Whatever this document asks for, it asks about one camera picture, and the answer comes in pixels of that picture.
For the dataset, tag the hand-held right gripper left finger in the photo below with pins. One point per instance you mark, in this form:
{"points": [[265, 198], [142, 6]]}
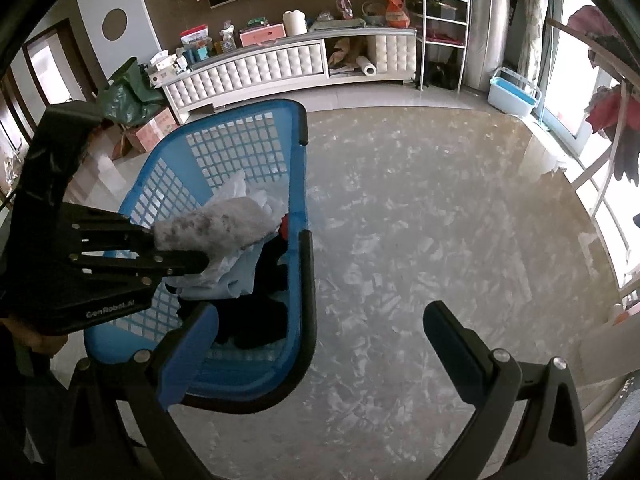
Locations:
{"points": [[185, 360]]}

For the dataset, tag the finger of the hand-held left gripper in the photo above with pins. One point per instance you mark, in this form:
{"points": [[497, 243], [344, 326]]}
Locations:
{"points": [[175, 262], [115, 232]]}

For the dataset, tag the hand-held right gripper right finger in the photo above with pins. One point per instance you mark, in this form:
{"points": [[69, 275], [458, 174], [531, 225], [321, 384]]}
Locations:
{"points": [[460, 355]]}

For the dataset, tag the grey speckled plush cloth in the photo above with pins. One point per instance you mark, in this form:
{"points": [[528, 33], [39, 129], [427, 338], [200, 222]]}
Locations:
{"points": [[220, 225]]}

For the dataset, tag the light blue cloth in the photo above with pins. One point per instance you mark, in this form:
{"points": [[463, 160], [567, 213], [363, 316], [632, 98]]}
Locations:
{"points": [[235, 275]]}

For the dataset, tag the black cloth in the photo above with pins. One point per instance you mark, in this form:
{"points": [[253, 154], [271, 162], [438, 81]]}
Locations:
{"points": [[260, 310]]}

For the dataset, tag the white plush towel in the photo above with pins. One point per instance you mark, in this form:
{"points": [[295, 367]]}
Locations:
{"points": [[265, 200]]}

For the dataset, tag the red cloth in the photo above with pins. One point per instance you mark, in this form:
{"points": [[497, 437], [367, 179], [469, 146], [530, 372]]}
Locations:
{"points": [[284, 226]]}

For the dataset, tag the blue plastic basket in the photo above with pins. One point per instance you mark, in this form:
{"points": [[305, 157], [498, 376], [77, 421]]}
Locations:
{"points": [[296, 185]]}

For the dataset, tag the person's left hand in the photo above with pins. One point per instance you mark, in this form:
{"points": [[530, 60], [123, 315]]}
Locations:
{"points": [[47, 342]]}

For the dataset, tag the pink cardboard box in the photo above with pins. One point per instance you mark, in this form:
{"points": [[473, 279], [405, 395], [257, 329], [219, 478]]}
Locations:
{"points": [[155, 132]]}

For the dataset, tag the green plastic bag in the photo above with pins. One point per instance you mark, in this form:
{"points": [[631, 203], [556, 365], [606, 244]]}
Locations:
{"points": [[127, 92]]}

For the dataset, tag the wooden door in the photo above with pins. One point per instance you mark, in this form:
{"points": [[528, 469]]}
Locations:
{"points": [[80, 60]]}

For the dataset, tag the grey patterned sofa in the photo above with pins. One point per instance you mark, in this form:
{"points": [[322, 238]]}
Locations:
{"points": [[615, 415]]}

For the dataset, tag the white tissue boxes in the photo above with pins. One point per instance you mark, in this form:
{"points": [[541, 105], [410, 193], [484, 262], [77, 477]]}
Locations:
{"points": [[167, 67]]}

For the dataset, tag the red white snack packet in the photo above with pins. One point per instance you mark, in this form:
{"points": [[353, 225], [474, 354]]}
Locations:
{"points": [[195, 37]]}

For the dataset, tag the white tufted TV cabinet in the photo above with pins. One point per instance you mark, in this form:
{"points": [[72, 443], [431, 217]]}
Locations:
{"points": [[260, 67]]}

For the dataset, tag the pink storage box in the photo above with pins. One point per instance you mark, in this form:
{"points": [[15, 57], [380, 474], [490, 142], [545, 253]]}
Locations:
{"points": [[262, 36]]}

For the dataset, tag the blue white mop bucket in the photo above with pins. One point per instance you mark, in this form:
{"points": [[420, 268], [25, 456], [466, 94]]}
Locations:
{"points": [[512, 95]]}

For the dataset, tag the brown paper bag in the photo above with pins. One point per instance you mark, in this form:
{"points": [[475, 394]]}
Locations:
{"points": [[345, 52]]}

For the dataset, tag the white paper roll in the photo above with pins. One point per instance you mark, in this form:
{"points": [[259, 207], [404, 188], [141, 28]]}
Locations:
{"points": [[367, 66]]}

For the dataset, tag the black bag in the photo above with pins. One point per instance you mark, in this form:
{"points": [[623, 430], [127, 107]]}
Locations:
{"points": [[441, 76]]}

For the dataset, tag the red clothes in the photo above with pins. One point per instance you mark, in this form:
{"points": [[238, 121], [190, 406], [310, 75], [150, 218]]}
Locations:
{"points": [[610, 110]]}

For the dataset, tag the white metal rack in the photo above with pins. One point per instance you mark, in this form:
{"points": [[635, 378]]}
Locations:
{"points": [[467, 25]]}

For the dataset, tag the orange bag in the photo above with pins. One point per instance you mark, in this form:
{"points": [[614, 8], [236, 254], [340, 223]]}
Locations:
{"points": [[396, 12]]}

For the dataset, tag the grey curtain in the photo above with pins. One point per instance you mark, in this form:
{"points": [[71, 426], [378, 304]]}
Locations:
{"points": [[534, 15]]}

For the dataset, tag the maroon blanket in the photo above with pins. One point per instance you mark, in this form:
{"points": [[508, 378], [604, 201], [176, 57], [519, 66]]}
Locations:
{"points": [[600, 30]]}

